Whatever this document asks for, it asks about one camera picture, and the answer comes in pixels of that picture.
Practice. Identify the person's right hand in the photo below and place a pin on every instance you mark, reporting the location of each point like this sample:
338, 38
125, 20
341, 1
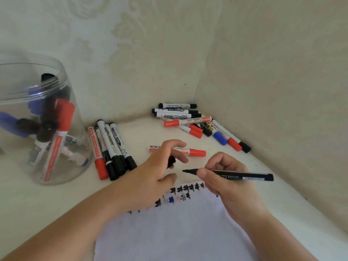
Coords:
236, 198

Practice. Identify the person's left hand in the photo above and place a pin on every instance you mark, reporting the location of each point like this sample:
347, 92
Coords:
138, 187

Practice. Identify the worn white black-ended marker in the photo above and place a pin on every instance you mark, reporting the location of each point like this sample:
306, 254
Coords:
112, 171

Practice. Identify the red cap white barrel marker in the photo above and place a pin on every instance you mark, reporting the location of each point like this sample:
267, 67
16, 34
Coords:
102, 168

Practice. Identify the long white black-cap marker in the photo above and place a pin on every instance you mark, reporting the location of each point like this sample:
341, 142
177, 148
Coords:
119, 139
65, 92
107, 138

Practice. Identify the white marker chunky black cap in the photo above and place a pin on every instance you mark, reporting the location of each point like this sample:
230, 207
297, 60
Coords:
114, 138
25, 125
47, 130

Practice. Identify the white paper sheet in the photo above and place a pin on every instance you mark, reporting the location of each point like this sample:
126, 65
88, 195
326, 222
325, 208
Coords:
176, 236

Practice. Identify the red cap grey label marker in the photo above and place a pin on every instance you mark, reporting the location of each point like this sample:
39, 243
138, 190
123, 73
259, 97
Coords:
170, 123

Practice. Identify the pile of assorted markers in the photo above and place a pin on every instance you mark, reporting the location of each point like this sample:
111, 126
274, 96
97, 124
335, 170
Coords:
176, 105

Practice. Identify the transparent plastic jar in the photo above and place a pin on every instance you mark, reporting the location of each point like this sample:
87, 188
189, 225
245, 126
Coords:
16, 73

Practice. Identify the person's left forearm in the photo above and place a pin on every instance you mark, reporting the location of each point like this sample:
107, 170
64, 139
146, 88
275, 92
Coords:
54, 236

